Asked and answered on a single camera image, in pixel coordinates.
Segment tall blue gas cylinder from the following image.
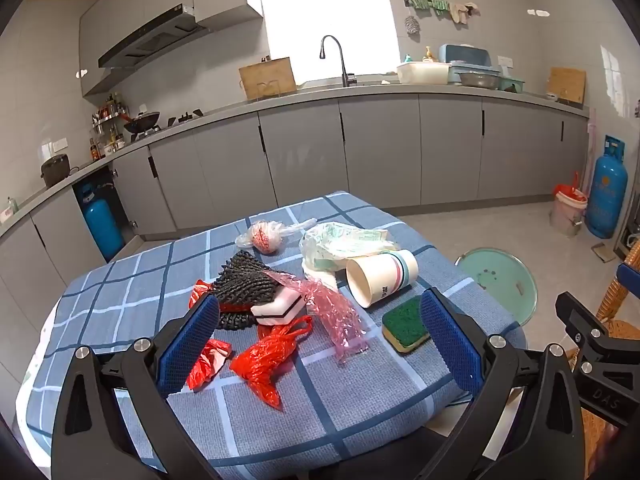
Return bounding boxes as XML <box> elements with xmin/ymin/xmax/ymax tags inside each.
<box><xmin>586</xmin><ymin>135</ymin><xmax>629</xmax><ymax>239</ymax></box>

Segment pale green trash bin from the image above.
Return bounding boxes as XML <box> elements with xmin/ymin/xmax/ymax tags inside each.
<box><xmin>455</xmin><ymin>246</ymin><xmax>539</xmax><ymax>326</ymax></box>

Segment bright window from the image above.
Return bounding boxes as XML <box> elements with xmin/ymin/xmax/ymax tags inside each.
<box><xmin>257</xmin><ymin>0</ymin><xmax>401</xmax><ymax>83</ymax></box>

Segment white paper cup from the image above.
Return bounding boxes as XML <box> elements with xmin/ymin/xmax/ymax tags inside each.
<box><xmin>346</xmin><ymin>248</ymin><xmax>419</xmax><ymax>308</ymax></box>

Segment green scouring sponge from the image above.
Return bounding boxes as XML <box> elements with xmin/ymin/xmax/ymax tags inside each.
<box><xmin>381</xmin><ymin>296</ymin><xmax>432</xmax><ymax>356</ymax></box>

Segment gas stove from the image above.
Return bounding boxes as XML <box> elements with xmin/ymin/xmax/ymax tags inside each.
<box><xmin>131</xmin><ymin>109</ymin><xmax>205</xmax><ymax>142</ymax></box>

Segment white plastic basin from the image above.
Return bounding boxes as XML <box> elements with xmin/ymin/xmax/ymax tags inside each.
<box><xmin>396</xmin><ymin>61</ymin><xmax>449</xmax><ymax>86</ymax></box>

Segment white sponge with black stripe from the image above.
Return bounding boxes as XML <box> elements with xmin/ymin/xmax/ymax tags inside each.
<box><xmin>250</xmin><ymin>285</ymin><xmax>305</xmax><ymax>327</ymax></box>

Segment black knobbly cloth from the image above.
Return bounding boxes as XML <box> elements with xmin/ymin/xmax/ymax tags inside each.
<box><xmin>210</xmin><ymin>250</ymin><xmax>281</xmax><ymax>332</ymax></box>

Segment cardboard box on counter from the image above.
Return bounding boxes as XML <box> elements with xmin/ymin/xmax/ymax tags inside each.
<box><xmin>238</xmin><ymin>56</ymin><xmax>298</xmax><ymax>101</ymax></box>

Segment metal bowl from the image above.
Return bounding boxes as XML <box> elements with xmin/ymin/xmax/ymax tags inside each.
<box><xmin>457</xmin><ymin>71</ymin><xmax>501</xmax><ymax>90</ymax></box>

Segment clear bag with green paper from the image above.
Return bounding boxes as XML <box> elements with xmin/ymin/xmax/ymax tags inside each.
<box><xmin>299</xmin><ymin>221</ymin><xmax>401</xmax><ymax>291</ymax></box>

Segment black range hood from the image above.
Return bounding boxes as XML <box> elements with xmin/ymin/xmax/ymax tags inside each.
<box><xmin>97</xmin><ymin>4</ymin><xmax>211</xmax><ymax>70</ymax></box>

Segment grey kitchen counter cabinets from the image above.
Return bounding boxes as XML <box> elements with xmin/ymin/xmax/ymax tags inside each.
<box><xmin>0</xmin><ymin>82</ymin><xmax>591</xmax><ymax>341</ymax></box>

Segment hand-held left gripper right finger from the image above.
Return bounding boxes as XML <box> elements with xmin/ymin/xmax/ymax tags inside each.
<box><xmin>420</xmin><ymin>287</ymin><xmax>586</xmax><ymax>480</ymax></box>

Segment bucket with red bag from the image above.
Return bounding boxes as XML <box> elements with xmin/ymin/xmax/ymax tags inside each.
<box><xmin>550</xmin><ymin>183</ymin><xmax>589</xmax><ymax>237</ymax></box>

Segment grey upper cabinet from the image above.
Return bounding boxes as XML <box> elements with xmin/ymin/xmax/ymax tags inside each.
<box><xmin>79</xmin><ymin>0</ymin><xmax>264</xmax><ymax>97</ymax></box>

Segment red foil wrapper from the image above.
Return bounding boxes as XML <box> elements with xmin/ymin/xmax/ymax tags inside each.
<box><xmin>186</xmin><ymin>338</ymin><xmax>233</xmax><ymax>391</ymax></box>
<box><xmin>188</xmin><ymin>280</ymin><xmax>215</xmax><ymax>310</ymax></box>

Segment blue gas cylinder under counter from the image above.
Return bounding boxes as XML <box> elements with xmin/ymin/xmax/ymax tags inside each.
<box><xmin>81</xmin><ymin>183</ymin><xmax>125</xmax><ymax>261</ymax></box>

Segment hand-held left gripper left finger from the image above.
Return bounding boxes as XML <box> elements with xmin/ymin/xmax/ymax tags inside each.
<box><xmin>51</xmin><ymin>292</ymin><xmax>223</xmax><ymax>480</ymax></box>

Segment pink broom handle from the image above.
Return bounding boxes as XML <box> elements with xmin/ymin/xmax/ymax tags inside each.
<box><xmin>580</xmin><ymin>107</ymin><xmax>599</xmax><ymax>196</ymax></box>

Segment teal dish drainer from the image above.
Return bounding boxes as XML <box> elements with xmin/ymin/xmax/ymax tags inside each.
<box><xmin>447</xmin><ymin>60</ymin><xmax>526</xmax><ymax>93</ymax></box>

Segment square wooden board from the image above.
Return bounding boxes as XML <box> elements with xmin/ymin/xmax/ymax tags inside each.
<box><xmin>546</xmin><ymin>66</ymin><xmax>587</xmax><ymax>106</ymax></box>

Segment knotted clear bag red contents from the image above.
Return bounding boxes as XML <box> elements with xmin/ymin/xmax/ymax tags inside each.
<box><xmin>236</xmin><ymin>217</ymin><xmax>318</xmax><ymax>255</ymax></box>

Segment black wok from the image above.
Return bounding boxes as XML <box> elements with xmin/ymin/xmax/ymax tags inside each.
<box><xmin>122</xmin><ymin>111</ymin><xmax>161</xmax><ymax>136</ymax></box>

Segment black cooking pot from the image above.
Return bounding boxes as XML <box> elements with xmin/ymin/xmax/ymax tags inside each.
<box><xmin>41</xmin><ymin>155</ymin><xmax>81</xmax><ymax>188</ymax></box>

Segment beige gloves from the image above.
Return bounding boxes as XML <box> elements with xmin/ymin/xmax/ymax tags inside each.
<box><xmin>448</xmin><ymin>1</ymin><xmax>482</xmax><ymax>24</ymax></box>

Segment blue plaid tablecloth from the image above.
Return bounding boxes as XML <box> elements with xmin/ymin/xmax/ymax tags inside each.
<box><xmin>15</xmin><ymin>191</ymin><xmax>526</xmax><ymax>480</ymax></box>

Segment pink plastic bag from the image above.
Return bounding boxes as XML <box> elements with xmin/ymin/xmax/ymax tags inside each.
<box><xmin>262</xmin><ymin>270</ymin><xmax>370</xmax><ymax>365</ymax></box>

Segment dark gooseneck faucet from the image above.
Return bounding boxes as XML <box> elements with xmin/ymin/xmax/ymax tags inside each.
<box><xmin>320</xmin><ymin>35</ymin><xmax>357</xmax><ymax>87</ymax></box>

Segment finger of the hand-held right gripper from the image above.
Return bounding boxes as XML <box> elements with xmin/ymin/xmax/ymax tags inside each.
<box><xmin>616</xmin><ymin>261</ymin><xmax>640</xmax><ymax>291</ymax></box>
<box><xmin>555</xmin><ymin>291</ymin><xmax>640</xmax><ymax>377</ymax></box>

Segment blue lidded box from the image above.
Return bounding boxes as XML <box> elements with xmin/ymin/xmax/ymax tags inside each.
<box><xmin>439</xmin><ymin>44</ymin><xmax>493</xmax><ymax>68</ymax></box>

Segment spice rack with bottles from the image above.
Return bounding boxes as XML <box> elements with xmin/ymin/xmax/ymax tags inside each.
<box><xmin>91</xmin><ymin>92</ymin><xmax>131</xmax><ymax>153</ymax></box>

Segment green hanging cloth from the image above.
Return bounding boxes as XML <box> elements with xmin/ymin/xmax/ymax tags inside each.
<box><xmin>404</xmin><ymin>0</ymin><xmax>451</xmax><ymax>16</ymax></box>

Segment red plastic bag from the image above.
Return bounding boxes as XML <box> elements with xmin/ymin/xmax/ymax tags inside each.
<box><xmin>229</xmin><ymin>315</ymin><xmax>315</xmax><ymax>411</ymax></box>

